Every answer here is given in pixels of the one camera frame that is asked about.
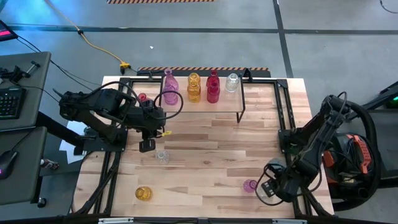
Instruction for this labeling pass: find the squat clear glass vase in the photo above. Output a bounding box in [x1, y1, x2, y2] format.
[155, 149, 171, 165]

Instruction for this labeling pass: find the ribbed yellow glass vase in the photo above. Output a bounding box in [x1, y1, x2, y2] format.
[134, 185, 153, 202]

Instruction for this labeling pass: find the tall pink glass vase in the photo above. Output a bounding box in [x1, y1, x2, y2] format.
[163, 68, 180, 94]

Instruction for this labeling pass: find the embossed yellow glass vase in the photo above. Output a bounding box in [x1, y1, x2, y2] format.
[187, 81, 202, 104]

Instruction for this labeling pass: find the tall red glass vase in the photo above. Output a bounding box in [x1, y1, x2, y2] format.
[206, 82, 221, 104]

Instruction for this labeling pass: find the wide red ribbed glass vase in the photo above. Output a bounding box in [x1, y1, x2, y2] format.
[206, 69, 221, 86]

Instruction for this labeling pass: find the clear ribbed glass vase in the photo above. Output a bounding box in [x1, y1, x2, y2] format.
[224, 73, 241, 93]

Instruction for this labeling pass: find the small pink glass vase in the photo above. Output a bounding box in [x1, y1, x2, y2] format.
[242, 179, 258, 194]

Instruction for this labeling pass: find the white paper sheet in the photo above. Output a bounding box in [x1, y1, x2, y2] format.
[58, 119, 91, 164]

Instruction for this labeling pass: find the orange and black tool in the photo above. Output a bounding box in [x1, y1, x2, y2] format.
[346, 133, 373, 175]

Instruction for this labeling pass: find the small dark bottle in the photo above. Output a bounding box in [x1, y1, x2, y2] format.
[40, 158, 60, 170]

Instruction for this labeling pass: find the hazard striped black floor mat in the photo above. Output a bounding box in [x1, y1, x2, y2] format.
[136, 66, 271, 78]

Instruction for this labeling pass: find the grey desk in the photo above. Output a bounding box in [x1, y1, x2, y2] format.
[0, 126, 48, 206]
[0, 51, 52, 131]

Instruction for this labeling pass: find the black computer mouse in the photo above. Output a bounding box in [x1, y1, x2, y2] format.
[0, 151, 19, 180]

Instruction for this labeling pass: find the black keyboard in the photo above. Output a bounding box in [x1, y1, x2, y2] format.
[0, 86, 27, 121]

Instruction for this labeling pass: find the black box with green light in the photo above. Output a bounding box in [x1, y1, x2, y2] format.
[381, 80, 398, 110]

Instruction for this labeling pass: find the black clamp tool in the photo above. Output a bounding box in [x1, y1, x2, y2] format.
[0, 60, 41, 84]

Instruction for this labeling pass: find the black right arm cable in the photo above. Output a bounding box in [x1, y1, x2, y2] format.
[255, 91, 349, 207]

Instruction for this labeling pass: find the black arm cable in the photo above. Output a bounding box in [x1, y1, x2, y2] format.
[255, 91, 349, 207]
[52, 80, 185, 121]

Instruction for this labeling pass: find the silver aluminium bracket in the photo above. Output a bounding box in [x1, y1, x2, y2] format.
[98, 217, 135, 224]
[272, 218, 308, 224]

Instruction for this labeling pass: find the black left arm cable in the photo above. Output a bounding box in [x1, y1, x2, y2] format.
[52, 80, 185, 121]

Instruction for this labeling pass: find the yellow extension cord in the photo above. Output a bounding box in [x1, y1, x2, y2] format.
[43, 0, 131, 71]

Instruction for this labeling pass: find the black corrugated hose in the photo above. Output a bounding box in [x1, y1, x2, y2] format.
[329, 99, 382, 212]

